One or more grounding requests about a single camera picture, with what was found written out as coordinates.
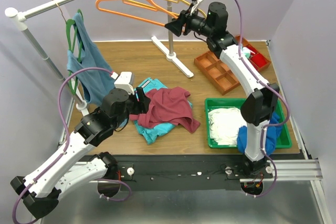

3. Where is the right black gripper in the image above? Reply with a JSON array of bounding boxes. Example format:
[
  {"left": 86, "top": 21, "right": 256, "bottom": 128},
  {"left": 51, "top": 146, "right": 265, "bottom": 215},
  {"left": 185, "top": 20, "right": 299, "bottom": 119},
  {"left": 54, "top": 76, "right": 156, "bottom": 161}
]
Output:
[{"left": 163, "top": 3, "right": 213, "bottom": 38}]

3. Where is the maroon tank top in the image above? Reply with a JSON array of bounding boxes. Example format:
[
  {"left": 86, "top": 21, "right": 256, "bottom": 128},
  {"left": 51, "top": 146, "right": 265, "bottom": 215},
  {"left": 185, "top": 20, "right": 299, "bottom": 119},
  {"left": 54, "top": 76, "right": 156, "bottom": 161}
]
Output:
[{"left": 130, "top": 87, "right": 200, "bottom": 133}]

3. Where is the orange hanger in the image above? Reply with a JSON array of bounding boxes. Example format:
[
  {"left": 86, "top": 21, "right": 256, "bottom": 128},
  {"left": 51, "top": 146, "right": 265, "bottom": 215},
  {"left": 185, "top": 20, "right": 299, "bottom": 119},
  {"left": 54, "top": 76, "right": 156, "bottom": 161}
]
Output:
[{"left": 95, "top": 0, "right": 178, "bottom": 27}]

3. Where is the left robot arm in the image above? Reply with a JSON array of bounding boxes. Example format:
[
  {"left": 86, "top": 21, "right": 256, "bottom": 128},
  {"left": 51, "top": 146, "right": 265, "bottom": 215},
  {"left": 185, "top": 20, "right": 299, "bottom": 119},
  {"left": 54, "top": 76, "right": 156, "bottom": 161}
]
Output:
[{"left": 10, "top": 87, "right": 151, "bottom": 223}]

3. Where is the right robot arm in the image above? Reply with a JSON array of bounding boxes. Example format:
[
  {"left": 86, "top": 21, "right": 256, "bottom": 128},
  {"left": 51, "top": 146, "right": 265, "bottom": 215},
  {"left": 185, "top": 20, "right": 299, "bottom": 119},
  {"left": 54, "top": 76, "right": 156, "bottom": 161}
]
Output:
[{"left": 165, "top": 2, "right": 279, "bottom": 178}]

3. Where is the blue-grey hanging tank top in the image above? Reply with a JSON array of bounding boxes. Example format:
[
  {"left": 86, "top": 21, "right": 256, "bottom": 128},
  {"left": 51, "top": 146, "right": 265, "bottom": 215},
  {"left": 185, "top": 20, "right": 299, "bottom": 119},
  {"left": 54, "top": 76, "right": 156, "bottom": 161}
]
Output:
[{"left": 67, "top": 10, "right": 115, "bottom": 106}]

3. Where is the green hanger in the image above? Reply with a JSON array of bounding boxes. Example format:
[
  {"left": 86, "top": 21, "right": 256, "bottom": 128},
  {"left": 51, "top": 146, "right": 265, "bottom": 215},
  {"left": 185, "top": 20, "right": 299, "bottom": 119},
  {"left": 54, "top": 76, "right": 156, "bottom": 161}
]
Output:
[{"left": 66, "top": 19, "right": 83, "bottom": 94}]

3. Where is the turquoise folded shirt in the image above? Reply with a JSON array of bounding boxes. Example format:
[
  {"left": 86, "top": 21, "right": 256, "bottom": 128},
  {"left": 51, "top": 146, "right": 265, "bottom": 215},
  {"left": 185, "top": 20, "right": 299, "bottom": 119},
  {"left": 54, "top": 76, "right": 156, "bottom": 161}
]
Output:
[{"left": 133, "top": 79, "right": 192, "bottom": 145}]

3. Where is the orange compartment tray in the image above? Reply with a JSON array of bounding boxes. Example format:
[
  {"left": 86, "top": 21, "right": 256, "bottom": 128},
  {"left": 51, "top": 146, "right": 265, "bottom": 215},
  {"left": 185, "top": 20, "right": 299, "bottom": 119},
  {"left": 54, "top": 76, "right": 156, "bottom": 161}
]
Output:
[{"left": 194, "top": 38, "right": 271, "bottom": 95}]

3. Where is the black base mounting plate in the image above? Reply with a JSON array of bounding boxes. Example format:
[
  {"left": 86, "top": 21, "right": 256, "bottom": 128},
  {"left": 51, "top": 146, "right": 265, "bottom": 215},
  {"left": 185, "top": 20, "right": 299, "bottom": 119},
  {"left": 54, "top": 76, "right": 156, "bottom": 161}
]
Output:
[{"left": 86, "top": 154, "right": 279, "bottom": 192}]

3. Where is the mint green cloth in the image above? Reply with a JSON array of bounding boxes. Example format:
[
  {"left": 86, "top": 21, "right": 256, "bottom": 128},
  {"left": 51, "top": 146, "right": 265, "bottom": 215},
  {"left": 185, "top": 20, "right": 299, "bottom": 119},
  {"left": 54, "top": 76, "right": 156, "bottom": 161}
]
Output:
[{"left": 242, "top": 47, "right": 253, "bottom": 59}]

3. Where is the red cloth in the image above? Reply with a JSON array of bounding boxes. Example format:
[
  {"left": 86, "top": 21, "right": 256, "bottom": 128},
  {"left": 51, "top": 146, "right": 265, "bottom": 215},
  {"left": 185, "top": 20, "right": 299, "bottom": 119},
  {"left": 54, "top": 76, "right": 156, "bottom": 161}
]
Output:
[{"left": 249, "top": 53, "right": 269, "bottom": 72}]

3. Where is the white cloth in bin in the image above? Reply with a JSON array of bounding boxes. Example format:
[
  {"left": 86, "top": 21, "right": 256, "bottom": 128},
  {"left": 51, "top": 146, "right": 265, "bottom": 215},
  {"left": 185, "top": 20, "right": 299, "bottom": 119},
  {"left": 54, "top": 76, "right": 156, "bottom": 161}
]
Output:
[{"left": 208, "top": 107, "right": 247, "bottom": 145}]

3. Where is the royal blue cloth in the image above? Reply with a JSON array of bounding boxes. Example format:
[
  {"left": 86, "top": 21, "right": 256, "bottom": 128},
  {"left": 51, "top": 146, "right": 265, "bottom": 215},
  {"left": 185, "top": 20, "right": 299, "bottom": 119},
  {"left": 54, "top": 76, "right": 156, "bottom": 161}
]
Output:
[{"left": 237, "top": 112, "right": 283, "bottom": 156}]

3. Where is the white clothes rack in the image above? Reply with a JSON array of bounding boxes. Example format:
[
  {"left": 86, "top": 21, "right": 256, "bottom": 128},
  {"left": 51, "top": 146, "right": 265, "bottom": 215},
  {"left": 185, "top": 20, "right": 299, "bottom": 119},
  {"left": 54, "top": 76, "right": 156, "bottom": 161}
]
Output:
[{"left": 4, "top": 0, "right": 195, "bottom": 117}]

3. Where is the green plastic bin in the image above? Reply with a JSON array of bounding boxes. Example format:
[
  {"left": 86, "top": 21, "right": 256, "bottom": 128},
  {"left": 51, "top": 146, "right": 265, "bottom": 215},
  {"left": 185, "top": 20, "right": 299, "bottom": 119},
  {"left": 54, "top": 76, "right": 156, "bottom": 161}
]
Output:
[{"left": 205, "top": 98, "right": 292, "bottom": 149}]

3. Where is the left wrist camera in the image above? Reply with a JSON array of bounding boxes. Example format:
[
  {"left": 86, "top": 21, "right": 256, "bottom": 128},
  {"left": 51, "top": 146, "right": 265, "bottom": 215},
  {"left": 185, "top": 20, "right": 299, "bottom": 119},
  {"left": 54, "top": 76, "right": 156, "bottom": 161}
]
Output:
[{"left": 110, "top": 71, "right": 134, "bottom": 94}]

